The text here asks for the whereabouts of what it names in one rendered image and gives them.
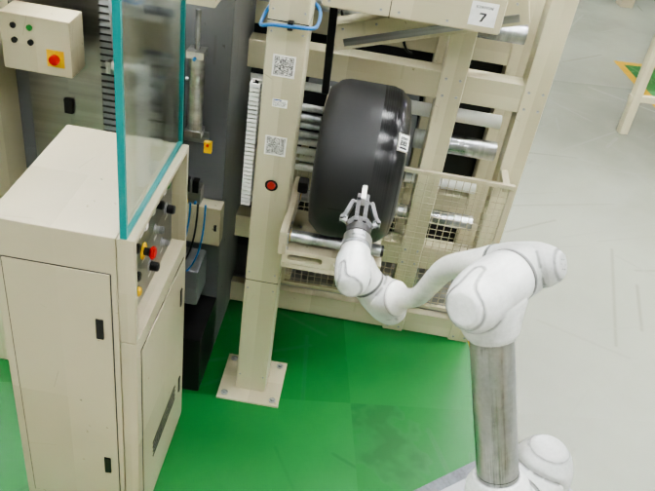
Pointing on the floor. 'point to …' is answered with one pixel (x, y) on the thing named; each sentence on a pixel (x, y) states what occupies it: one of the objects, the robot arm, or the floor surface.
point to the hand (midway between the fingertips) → (364, 195)
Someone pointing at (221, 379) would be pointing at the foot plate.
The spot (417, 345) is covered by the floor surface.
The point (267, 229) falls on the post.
